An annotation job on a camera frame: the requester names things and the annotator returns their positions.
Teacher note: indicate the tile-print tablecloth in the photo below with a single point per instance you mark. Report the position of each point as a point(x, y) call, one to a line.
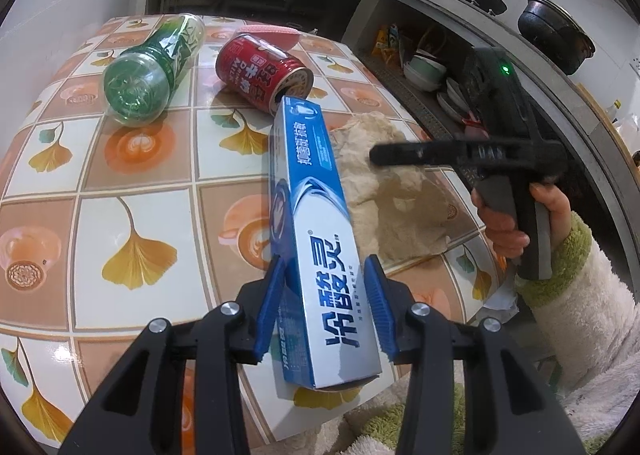
point(150, 235)

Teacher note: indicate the grey kitchen counter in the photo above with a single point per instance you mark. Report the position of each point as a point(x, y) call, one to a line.
point(565, 100)

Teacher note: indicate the red drink can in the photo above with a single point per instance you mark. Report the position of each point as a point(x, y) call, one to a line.
point(255, 67)

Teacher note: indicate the person's right hand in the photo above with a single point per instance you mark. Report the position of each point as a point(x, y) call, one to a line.
point(505, 235)

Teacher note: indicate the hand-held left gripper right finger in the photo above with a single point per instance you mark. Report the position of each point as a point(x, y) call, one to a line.
point(382, 315)

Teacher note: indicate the black cooking pot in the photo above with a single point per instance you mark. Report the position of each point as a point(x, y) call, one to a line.
point(552, 32)

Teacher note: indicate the grey woven shelf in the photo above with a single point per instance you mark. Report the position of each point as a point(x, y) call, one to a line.
point(415, 102)

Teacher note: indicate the stack of white plates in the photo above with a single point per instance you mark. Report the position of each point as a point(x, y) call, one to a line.
point(452, 100)

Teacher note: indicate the white fluffy garment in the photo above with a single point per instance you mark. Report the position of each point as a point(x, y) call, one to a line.
point(500, 425)

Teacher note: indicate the stack of bowls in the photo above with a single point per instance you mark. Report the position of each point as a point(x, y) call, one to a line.
point(425, 70)

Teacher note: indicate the orange snack packet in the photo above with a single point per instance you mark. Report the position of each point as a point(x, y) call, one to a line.
point(382, 42)

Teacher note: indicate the green plastic bottle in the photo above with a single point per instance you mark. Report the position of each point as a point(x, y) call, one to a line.
point(150, 70)

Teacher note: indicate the brown paper napkin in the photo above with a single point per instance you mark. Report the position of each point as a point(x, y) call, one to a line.
point(400, 210)

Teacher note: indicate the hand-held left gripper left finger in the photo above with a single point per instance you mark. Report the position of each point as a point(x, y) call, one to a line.
point(270, 315)

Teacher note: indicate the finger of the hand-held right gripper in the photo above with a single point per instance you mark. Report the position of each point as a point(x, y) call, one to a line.
point(420, 154)

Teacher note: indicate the blue white toothpaste box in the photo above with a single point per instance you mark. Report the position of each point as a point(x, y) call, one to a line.
point(320, 215)

